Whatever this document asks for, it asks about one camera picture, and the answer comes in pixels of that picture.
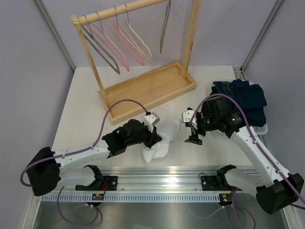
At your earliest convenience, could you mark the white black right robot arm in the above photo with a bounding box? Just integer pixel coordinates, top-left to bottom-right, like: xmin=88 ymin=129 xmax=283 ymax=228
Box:
xmin=182 ymin=94 xmax=305 ymax=214

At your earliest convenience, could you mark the pink hanger with black garment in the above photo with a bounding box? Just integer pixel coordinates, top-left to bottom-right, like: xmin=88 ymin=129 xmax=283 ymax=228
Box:
xmin=104 ymin=18 xmax=145 ymax=66

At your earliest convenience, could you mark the wooden hanger with blue garment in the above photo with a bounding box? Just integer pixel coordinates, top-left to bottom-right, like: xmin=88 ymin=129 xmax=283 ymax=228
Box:
xmin=118 ymin=3 xmax=153 ymax=63

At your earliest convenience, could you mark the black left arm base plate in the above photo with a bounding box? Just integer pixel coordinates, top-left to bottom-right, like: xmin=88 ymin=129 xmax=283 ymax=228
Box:
xmin=75 ymin=176 xmax=118 ymax=191

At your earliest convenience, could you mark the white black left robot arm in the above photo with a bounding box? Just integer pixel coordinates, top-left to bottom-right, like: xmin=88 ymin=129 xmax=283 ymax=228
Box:
xmin=26 ymin=119 xmax=162 ymax=196

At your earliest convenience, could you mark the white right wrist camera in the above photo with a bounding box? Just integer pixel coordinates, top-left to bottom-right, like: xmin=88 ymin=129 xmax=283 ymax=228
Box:
xmin=182 ymin=108 xmax=197 ymax=129

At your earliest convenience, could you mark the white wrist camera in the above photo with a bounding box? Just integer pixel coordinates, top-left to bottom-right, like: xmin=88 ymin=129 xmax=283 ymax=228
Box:
xmin=143 ymin=112 xmax=160 ymax=133
xmin=182 ymin=108 xmax=197 ymax=129

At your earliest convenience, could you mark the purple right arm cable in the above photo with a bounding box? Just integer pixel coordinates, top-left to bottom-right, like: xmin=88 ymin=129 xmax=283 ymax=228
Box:
xmin=188 ymin=93 xmax=305 ymax=227

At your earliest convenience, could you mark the white slotted cable duct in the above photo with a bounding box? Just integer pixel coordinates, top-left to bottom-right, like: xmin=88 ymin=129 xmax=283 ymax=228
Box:
xmin=41 ymin=193 xmax=220 ymax=203

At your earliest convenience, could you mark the white garment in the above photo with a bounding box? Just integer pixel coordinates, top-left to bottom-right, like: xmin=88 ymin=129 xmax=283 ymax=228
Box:
xmin=141 ymin=119 xmax=182 ymax=164

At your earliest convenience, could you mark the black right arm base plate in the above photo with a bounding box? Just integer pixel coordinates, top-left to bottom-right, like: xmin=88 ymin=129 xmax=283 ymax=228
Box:
xmin=200 ymin=175 xmax=236 ymax=191

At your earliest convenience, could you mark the grey hanger with white garment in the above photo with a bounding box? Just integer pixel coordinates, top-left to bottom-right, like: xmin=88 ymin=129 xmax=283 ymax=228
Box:
xmin=159 ymin=0 xmax=171 ymax=54

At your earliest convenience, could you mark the wooden clothes rack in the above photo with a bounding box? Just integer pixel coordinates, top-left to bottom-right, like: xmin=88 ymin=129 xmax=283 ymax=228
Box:
xmin=70 ymin=0 xmax=203 ymax=125

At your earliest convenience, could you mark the white plastic basket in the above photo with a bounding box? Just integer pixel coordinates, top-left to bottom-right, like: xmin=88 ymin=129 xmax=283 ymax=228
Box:
xmin=250 ymin=81 xmax=268 ymax=135

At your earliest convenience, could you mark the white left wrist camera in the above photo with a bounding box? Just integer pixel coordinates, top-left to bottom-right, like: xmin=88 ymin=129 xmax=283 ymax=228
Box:
xmin=143 ymin=112 xmax=160 ymax=133

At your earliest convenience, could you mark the dark blue garment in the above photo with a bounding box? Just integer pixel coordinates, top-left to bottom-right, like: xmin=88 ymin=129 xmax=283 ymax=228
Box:
xmin=212 ymin=79 xmax=267 ymax=127

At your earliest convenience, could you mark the aluminium mounting rail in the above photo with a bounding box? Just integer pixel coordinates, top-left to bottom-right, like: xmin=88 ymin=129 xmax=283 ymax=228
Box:
xmin=30 ymin=165 xmax=291 ymax=193

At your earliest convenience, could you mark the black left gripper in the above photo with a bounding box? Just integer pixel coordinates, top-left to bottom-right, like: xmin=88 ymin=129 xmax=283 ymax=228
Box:
xmin=126 ymin=122 xmax=162 ymax=148

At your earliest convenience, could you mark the grey metal hanger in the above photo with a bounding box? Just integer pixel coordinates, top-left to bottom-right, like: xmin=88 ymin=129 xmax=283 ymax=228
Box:
xmin=81 ymin=26 xmax=121 ymax=74

